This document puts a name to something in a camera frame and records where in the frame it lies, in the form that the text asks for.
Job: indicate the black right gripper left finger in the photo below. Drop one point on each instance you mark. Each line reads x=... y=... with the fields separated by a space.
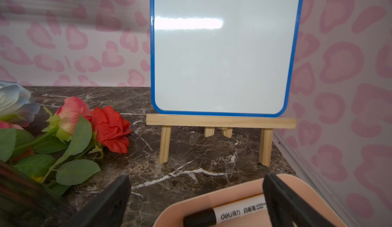
x=107 y=209

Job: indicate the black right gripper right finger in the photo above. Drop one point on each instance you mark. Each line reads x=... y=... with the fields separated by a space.
x=286 y=208

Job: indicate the red artificial rose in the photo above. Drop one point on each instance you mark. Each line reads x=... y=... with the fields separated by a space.
x=98 y=127

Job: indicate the pink artificial rose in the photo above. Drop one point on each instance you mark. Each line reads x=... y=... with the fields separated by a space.
x=56 y=157
x=14 y=141

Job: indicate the white artificial rose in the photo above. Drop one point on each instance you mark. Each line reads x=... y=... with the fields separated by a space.
x=18 y=106

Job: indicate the black white whiteboard marker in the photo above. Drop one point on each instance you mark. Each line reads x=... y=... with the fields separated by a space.
x=219 y=214

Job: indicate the pink plastic tray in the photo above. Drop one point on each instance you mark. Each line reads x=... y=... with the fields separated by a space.
x=173 y=215

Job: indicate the wooden easel stand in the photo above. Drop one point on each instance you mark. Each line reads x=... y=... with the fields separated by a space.
x=226 y=124

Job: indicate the blue framed whiteboard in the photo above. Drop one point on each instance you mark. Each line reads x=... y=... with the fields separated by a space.
x=223 y=57

